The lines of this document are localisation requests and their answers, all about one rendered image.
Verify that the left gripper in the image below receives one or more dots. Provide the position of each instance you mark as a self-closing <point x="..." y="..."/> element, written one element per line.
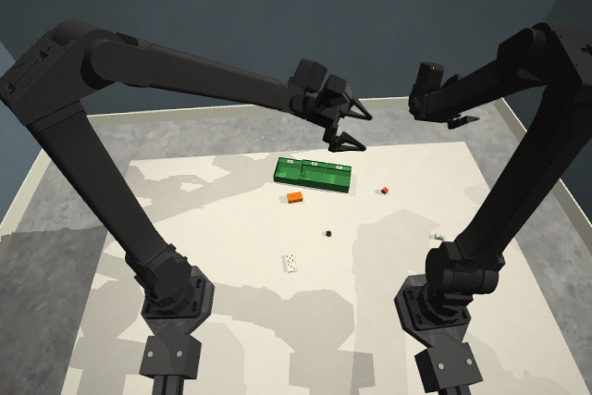
<point x="344" y="110"/>

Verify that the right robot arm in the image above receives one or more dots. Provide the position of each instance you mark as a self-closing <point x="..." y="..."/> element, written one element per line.
<point x="557" y="55"/>

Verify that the white domino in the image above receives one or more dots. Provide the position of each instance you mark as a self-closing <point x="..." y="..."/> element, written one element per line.
<point x="290" y="261"/>

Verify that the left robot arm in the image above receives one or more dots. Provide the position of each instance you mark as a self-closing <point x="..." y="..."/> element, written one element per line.
<point x="44" y="87"/>

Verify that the orange nine-volt battery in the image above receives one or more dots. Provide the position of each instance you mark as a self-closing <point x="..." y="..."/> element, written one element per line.
<point x="294" y="197"/>

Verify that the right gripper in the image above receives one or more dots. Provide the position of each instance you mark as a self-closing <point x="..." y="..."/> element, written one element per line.
<point x="453" y="124"/>

